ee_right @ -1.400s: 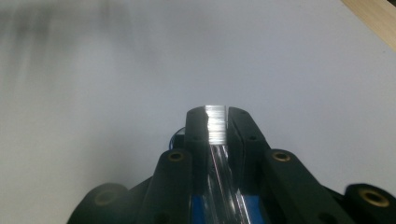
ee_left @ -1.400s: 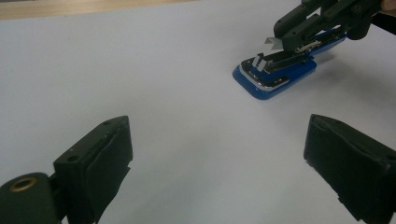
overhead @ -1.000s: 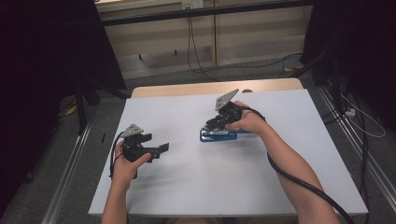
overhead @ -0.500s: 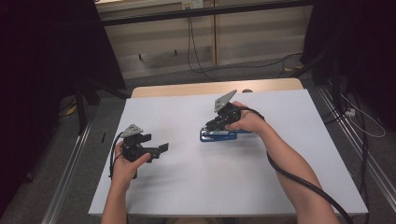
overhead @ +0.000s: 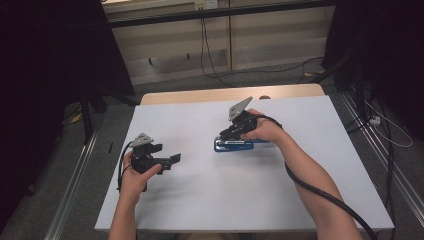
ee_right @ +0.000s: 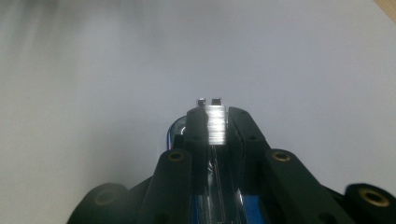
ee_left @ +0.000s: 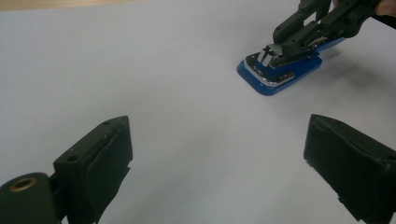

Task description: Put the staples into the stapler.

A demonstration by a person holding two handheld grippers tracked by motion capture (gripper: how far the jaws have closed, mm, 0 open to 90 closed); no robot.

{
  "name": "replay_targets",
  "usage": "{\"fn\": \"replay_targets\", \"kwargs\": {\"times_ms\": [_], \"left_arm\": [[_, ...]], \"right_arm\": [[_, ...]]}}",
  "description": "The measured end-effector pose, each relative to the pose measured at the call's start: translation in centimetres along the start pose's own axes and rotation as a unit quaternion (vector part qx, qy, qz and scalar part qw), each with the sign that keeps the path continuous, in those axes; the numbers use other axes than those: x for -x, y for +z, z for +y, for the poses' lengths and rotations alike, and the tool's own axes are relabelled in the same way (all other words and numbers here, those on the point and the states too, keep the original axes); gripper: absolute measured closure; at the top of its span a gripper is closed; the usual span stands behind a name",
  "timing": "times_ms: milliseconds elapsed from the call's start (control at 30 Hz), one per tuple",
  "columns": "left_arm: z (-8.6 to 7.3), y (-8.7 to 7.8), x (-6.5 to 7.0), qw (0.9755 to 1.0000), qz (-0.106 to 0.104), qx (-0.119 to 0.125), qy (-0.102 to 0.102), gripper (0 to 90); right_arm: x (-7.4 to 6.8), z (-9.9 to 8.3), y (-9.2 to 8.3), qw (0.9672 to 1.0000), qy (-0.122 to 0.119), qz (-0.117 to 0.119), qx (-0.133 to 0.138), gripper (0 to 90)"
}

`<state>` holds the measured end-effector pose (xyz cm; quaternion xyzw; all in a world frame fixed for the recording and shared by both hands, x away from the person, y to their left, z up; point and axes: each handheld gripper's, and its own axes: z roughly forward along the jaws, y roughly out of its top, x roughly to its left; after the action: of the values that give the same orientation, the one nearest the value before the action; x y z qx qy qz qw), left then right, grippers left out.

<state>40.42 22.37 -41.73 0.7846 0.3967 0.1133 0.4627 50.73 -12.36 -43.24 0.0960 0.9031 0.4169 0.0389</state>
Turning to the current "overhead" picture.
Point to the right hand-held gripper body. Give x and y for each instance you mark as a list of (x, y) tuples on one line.
[(241, 121)]

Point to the small black floor item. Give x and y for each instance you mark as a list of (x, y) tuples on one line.
[(110, 147)]

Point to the black curtain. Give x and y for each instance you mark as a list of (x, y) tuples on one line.
[(40, 66), (393, 50)]

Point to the light wooden table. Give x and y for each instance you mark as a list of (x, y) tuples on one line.
[(200, 96)]

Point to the white wall socket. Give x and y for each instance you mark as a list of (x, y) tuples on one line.
[(206, 4)]

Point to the white power plug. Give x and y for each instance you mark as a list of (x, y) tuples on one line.
[(375, 120)]

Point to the dark table grommet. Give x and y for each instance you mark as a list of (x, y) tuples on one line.
[(265, 97)]

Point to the aluminium floor rail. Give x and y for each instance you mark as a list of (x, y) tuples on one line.
[(71, 186), (380, 153)]

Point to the blue stapler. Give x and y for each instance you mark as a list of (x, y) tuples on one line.
[(233, 146)]

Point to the white table board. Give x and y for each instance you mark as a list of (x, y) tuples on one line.
[(216, 193)]

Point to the person's right hand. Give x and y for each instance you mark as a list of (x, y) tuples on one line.
[(265, 130)]

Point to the yellow floor tape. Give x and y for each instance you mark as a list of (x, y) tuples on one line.
[(76, 117), (315, 72)]

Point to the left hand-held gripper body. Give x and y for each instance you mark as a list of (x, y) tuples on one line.
[(143, 158)]

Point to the person's left hand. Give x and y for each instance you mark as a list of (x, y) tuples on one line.
[(133, 185)]

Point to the black metal stand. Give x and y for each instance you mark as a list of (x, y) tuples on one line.
[(87, 116), (333, 68)]

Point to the black horizontal bar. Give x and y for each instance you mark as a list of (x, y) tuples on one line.
[(216, 13)]

